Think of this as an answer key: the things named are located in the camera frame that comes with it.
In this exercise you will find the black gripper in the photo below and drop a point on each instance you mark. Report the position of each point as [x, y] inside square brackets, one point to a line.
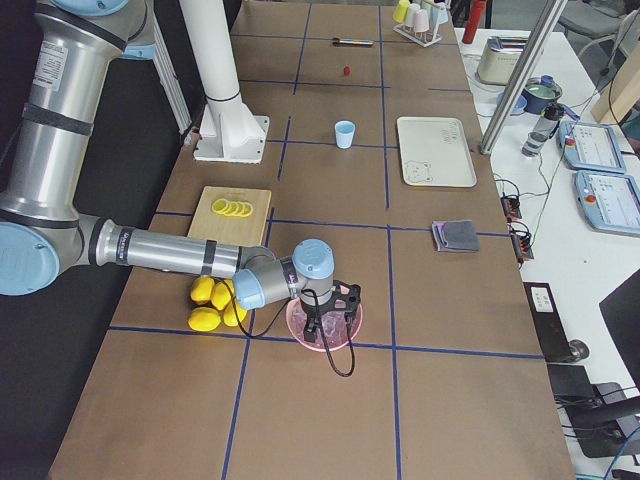
[318, 311]

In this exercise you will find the steel muddler black tip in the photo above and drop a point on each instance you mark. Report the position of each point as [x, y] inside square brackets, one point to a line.
[351, 42]

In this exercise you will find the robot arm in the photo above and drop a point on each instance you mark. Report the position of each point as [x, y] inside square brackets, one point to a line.
[43, 235]

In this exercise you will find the pile of clear ice cubes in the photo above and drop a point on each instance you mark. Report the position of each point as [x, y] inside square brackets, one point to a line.
[332, 327]

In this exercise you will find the light blue cup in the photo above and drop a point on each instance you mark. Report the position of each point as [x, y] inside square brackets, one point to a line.
[344, 133]

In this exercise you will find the white cup rack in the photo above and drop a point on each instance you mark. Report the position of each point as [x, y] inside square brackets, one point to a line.
[439, 15]

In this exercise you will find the yellow cup on rack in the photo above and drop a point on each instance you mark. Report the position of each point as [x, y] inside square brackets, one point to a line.
[401, 11]

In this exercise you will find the pink cup on rack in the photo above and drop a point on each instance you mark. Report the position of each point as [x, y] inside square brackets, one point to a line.
[418, 20]

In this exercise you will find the pink bowl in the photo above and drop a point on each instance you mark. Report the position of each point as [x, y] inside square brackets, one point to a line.
[350, 335]

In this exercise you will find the lemon bottom right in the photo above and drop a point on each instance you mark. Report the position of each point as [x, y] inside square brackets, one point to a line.
[233, 315]

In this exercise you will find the lemon top right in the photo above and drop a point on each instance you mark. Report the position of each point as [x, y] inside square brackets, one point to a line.
[222, 294]

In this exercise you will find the lemon bottom left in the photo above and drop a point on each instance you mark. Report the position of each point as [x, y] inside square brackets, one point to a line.
[204, 319]

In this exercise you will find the lemon top left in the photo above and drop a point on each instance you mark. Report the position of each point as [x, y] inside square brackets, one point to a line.
[201, 290]

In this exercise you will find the yellow lemon slices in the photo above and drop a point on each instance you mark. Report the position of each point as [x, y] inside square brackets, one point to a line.
[232, 208]

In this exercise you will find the wooden cutting board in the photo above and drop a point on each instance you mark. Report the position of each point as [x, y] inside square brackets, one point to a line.
[227, 230]

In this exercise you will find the grey purple folded cloth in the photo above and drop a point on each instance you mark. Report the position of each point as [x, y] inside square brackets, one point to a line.
[455, 236]

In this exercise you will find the cream bear tray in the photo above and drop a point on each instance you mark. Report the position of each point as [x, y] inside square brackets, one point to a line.
[434, 152]

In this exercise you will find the black usb hub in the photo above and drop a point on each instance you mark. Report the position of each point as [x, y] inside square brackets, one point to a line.
[519, 232]

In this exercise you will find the black power strip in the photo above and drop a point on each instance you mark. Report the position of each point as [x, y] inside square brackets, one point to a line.
[548, 326]

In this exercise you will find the blue bowl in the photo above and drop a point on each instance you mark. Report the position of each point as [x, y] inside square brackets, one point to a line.
[518, 108]

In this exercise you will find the clear water bottle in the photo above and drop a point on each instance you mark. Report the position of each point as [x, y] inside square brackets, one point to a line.
[544, 129]

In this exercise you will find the cream toaster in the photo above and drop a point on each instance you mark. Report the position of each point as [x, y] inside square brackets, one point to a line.
[499, 58]

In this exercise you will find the dark blue saucepan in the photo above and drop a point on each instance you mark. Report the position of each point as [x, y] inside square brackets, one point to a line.
[539, 92]

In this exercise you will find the near teach pendant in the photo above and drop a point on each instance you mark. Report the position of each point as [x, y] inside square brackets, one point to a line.
[609, 202]

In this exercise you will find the teach pendant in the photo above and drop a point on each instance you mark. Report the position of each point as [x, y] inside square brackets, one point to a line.
[590, 146]
[609, 202]

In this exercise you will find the far teach pendant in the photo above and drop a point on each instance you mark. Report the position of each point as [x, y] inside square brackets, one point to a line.
[590, 146]

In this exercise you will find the red bottle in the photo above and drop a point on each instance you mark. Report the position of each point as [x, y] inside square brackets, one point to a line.
[477, 9]

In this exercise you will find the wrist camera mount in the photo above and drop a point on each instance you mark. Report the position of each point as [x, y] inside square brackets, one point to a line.
[346, 299]

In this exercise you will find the white pedestal column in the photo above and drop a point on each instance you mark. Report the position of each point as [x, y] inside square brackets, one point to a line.
[229, 132]

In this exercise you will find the aluminium frame post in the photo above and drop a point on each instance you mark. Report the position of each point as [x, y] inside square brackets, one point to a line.
[534, 47]

